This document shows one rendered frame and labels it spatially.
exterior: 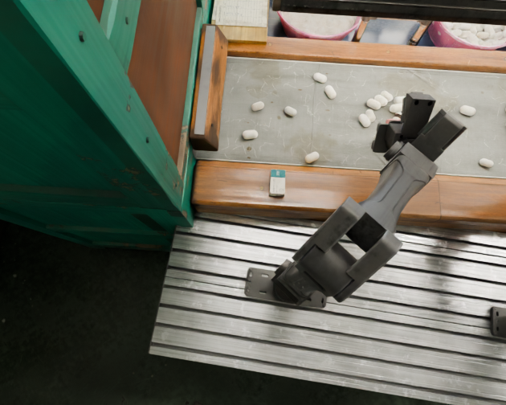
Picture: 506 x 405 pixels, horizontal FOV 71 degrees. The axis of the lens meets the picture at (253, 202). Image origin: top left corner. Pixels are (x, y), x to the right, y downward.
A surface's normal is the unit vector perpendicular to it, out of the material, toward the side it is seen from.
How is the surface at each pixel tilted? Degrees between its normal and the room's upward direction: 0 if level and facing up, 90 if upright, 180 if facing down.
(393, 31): 0
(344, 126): 0
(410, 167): 30
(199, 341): 0
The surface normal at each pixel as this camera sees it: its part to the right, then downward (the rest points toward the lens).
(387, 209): 0.36, -0.57
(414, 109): -0.04, 0.57
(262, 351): 0.01, -0.25
